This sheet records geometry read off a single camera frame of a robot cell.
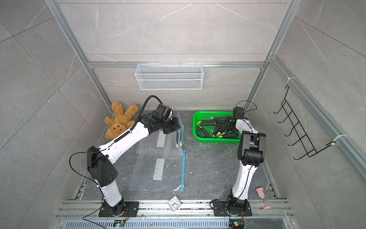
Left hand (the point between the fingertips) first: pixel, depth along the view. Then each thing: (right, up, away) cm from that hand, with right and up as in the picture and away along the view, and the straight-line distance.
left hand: (184, 124), depth 80 cm
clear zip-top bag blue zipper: (-8, -13, +17) cm, 23 cm away
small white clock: (-5, -42, -6) cm, 43 cm away
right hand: (+35, -1, +23) cm, 41 cm away
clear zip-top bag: (-19, -14, +19) cm, 31 cm away
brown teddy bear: (-47, +2, +23) cm, 52 cm away
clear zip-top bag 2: (-13, -29, +8) cm, 33 cm away
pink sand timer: (+43, -42, -6) cm, 61 cm away
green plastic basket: (+23, -2, +26) cm, 35 cm away
